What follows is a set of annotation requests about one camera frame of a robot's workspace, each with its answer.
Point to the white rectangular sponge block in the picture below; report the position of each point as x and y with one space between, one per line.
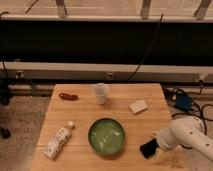
138 106

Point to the white small bottle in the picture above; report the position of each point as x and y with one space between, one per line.
55 144

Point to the blue power adapter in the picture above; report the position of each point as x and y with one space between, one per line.
183 102

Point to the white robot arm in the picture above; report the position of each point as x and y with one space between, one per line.
187 131

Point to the black object on floor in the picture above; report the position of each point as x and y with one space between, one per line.
4 133

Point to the green ceramic bowl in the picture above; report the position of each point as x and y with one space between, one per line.
106 136

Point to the red chili pepper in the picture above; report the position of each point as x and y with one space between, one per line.
68 97

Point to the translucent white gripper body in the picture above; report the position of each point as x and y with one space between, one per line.
161 156

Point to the black rectangular eraser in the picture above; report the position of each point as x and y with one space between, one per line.
149 149

